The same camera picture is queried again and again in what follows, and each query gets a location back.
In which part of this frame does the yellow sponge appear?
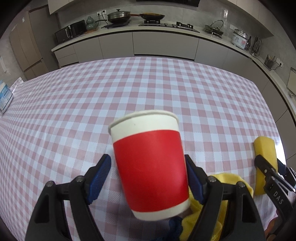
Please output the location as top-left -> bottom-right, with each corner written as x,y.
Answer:
253,136 -> 278,196

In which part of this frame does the red white paper cup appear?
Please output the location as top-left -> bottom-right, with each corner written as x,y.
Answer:
108,110 -> 190,221

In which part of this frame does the person's right hand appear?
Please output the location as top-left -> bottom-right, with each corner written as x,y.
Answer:
264,216 -> 281,240

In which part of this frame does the yellow cloth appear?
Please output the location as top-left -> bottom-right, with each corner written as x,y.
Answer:
179,171 -> 254,241

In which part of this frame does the blue cloth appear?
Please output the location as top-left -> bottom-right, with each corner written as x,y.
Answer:
156,216 -> 183,241

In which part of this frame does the white cutting board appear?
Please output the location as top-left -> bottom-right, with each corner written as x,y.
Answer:
287,67 -> 296,95

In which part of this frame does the pink checkered tablecloth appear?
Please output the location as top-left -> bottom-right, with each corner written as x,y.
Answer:
1,57 -> 285,240

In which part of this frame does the utensil holder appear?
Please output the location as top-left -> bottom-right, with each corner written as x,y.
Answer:
264,55 -> 275,70

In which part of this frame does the knife block with utensils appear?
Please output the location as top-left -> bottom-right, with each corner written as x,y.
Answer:
250,37 -> 261,56

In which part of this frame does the dark glass bottle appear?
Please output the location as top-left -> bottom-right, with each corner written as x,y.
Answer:
245,36 -> 251,50

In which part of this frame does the white rice cooker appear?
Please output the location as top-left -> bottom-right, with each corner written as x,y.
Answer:
231,29 -> 250,50

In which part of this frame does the white blue canister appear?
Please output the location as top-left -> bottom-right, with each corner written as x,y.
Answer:
0,80 -> 14,114

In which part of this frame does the kettle on small burner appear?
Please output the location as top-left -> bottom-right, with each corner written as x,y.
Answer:
204,20 -> 224,38

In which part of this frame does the black range hood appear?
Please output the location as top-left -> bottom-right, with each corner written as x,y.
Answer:
137,0 -> 200,7

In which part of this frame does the black gas stove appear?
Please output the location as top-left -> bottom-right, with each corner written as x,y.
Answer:
139,20 -> 199,33

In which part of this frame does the beige refrigerator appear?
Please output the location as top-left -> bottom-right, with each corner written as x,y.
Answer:
9,5 -> 59,80

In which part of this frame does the black microwave oven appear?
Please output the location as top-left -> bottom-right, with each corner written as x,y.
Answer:
55,20 -> 86,44

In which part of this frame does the green ceramic vase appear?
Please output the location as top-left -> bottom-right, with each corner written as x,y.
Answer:
86,16 -> 95,31

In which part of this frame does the lidded black pan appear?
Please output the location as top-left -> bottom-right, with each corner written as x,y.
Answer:
107,9 -> 140,24

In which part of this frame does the wok with handle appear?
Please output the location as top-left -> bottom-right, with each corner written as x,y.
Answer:
130,13 -> 165,21

